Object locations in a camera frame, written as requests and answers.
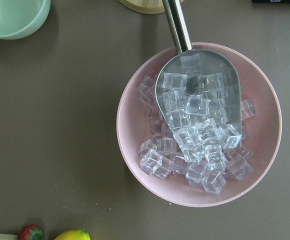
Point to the red strawberry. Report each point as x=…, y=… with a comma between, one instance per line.
x=31, y=232

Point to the clear ice cubes pile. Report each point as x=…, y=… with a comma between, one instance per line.
x=208, y=166

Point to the yellow lemon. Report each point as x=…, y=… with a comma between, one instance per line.
x=79, y=234

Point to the wooden cutting board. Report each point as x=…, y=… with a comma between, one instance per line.
x=8, y=237

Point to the wooden glass stand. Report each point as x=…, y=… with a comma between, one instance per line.
x=149, y=7

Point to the metal ice scoop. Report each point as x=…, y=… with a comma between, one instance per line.
x=198, y=91

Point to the pink bowl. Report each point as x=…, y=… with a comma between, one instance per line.
x=264, y=130

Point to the mint green bowl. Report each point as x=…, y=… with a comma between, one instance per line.
x=21, y=18

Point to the black framed tray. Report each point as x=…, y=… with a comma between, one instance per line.
x=272, y=1

